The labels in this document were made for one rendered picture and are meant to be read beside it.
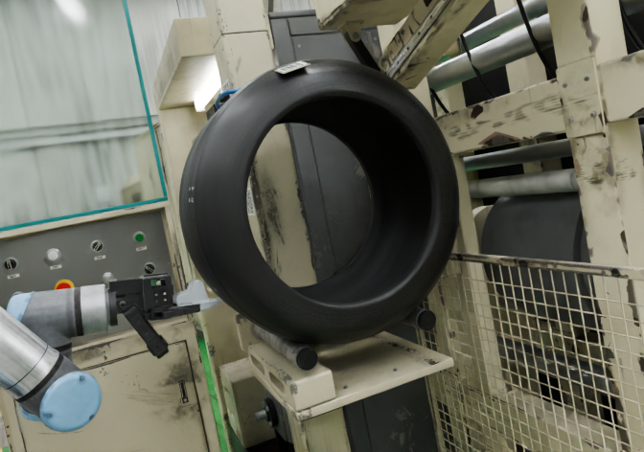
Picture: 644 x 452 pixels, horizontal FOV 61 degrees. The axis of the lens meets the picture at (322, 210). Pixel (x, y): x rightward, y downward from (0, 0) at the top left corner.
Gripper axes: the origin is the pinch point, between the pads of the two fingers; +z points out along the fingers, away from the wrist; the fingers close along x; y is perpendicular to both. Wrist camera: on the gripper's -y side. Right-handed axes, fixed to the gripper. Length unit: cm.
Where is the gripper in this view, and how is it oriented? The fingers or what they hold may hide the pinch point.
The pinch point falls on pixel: (216, 305)
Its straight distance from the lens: 113.7
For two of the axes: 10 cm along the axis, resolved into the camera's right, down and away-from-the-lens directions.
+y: -0.7, -10.0, -0.1
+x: -3.6, 0.2, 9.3
